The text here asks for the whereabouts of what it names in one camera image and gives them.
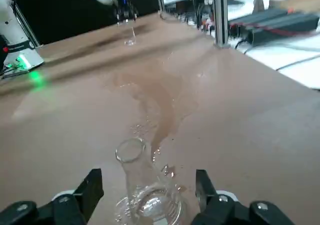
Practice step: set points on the clear glass conical flask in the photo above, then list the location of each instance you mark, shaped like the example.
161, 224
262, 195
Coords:
150, 197

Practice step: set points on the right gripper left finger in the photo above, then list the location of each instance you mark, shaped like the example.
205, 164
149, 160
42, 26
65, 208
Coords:
82, 200

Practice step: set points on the clear glass beaker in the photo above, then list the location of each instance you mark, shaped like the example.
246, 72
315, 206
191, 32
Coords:
130, 42

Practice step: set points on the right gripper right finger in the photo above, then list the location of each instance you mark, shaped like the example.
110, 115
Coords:
207, 197

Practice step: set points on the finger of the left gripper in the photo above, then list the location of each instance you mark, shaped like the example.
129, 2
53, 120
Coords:
133, 16
118, 18

